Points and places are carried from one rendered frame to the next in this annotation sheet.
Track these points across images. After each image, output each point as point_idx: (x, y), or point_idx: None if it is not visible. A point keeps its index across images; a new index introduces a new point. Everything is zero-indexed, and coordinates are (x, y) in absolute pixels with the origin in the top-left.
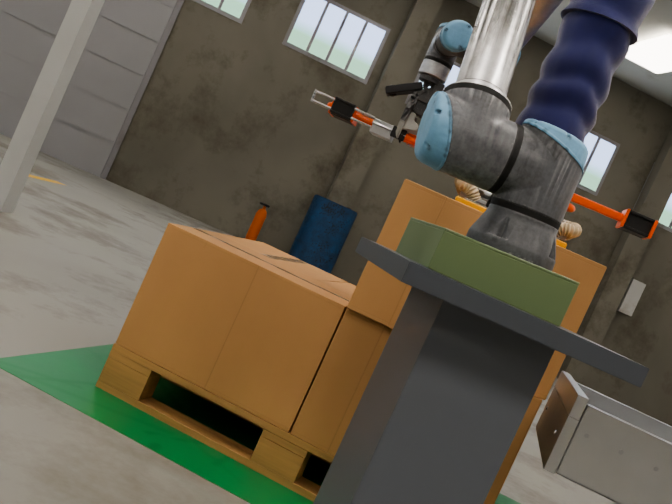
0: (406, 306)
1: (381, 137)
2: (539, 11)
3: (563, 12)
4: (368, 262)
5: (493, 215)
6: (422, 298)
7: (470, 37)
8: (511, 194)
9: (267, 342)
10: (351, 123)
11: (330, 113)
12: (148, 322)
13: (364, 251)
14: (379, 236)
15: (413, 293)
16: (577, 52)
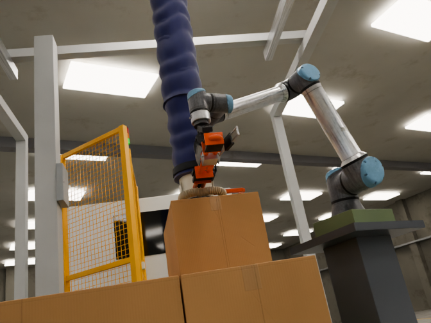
0: (363, 248)
1: (211, 163)
2: (260, 107)
3: (187, 93)
4: (269, 247)
5: (360, 203)
6: (373, 240)
7: (346, 132)
8: (358, 195)
9: None
10: (212, 151)
11: (221, 143)
12: None
13: (371, 227)
14: (265, 229)
15: (362, 241)
16: None
